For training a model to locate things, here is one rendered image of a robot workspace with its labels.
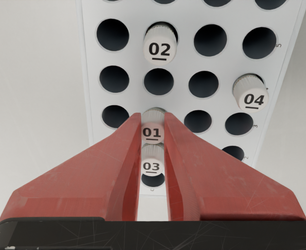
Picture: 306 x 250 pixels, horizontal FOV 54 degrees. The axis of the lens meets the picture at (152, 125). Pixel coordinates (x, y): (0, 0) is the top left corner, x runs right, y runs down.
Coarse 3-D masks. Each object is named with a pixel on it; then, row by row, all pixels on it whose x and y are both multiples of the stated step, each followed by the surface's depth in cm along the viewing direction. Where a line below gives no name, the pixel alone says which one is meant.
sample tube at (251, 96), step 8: (240, 80) 12; (248, 80) 12; (256, 80) 12; (240, 88) 12; (248, 88) 12; (256, 88) 11; (264, 88) 12; (240, 96) 12; (248, 96) 12; (256, 96) 12; (264, 96) 12; (240, 104) 12; (248, 104) 12; (256, 104) 12; (264, 104) 12; (248, 112) 12; (256, 112) 12
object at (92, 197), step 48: (96, 144) 8; (48, 192) 6; (96, 192) 6; (0, 240) 5; (48, 240) 5; (96, 240) 5; (144, 240) 5; (192, 240) 5; (240, 240) 5; (288, 240) 5
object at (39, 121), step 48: (0, 0) 15; (48, 0) 15; (0, 48) 16; (48, 48) 16; (0, 96) 18; (48, 96) 18; (288, 96) 17; (0, 144) 20; (48, 144) 20; (288, 144) 19; (0, 192) 23
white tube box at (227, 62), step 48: (96, 0) 11; (144, 0) 11; (192, 0) 11; (240, 0) 11; (288, 0) 11; (96, 48) 12; (192, 48) 12; (240, 48) 12; (288, 48) 12; (96, 96) 13; (144, 96) 13; (192, 96) 13; (240, 144) 14; (144, 192) 17
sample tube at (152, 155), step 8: (144, 144) 15; (152, 144) 14; (160, 144) 15; (144, 152) 14; (152, 152) 14; (160, 152) 14; (144, 160) 14; (152, 160) 14; (160, 160) 14; (144, 168) 14; (152, 168) 14; (160, 168) 14
